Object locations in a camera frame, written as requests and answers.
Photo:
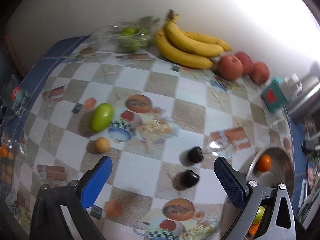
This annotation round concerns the teal plastic box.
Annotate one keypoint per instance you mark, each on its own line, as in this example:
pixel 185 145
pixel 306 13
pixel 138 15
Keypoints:
pixel 273 96

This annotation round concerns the orange tangerine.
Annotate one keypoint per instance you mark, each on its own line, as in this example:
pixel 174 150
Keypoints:
pixel 264 163
pixel 253 229

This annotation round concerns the steel thermos jug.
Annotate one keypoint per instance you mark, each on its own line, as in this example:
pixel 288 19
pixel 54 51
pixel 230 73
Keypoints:
pixel 307 101

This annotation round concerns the clear bag of green fruit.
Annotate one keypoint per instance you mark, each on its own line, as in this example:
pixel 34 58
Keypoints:
pixel 125 36

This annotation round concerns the checkered fruit print tablecloth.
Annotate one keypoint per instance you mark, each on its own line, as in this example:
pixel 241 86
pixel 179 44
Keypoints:
pixel 161 111

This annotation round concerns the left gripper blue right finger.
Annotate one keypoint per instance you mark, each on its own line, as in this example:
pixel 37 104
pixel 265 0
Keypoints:
pixel 232 181

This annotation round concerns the red apple far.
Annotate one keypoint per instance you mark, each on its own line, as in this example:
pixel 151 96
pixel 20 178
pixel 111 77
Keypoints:
pixel 260 73

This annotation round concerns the yellow banana bunch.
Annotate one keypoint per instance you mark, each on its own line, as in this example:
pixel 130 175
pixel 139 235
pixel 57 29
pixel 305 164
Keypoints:
pixel 193 50

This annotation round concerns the green mango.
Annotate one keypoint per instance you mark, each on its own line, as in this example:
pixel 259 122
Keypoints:
pixel 101 117
pixel 259 215

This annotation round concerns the large steel bowl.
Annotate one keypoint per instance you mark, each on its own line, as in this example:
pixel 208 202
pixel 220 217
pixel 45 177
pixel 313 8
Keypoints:
pixel 281 170

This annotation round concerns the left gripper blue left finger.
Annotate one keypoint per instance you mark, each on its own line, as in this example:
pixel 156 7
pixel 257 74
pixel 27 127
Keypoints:
pixel 93 181

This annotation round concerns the red apple middle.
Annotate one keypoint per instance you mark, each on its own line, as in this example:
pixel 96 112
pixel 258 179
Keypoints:
pixel 248 64

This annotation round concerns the red apple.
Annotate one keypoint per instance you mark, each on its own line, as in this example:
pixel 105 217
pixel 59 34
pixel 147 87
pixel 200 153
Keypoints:
pixel 248 64
pixel 260 73

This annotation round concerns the peach coloured apple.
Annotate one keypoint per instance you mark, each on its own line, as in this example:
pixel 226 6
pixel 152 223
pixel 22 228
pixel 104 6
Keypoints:
pixel 230 67

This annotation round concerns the black plum with stem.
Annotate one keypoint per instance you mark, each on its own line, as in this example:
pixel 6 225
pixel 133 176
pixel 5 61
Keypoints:
pixel 196 155

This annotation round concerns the small tan longan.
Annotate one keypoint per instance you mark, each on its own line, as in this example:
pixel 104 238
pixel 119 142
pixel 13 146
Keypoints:
pixel 102 145

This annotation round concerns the black power adapter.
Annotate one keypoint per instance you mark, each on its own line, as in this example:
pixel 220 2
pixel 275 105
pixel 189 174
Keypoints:
pixel 309 147

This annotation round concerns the clear plastic package red logo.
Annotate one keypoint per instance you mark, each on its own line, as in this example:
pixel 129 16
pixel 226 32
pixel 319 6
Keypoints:
pixel 14 99

